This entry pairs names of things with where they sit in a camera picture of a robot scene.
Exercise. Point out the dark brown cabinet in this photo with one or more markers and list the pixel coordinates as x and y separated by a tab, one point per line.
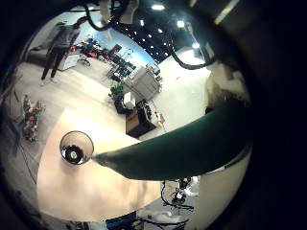
139	122

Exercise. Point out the green potted plant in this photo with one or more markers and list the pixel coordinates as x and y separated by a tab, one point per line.
117	91

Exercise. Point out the person in dark grey top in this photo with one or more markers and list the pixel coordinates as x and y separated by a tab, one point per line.
59	48

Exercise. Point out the blue crate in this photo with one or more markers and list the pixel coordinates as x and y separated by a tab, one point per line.
121	221

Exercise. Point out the decorated small christmas tree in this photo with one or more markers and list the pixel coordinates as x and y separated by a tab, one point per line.
30	118

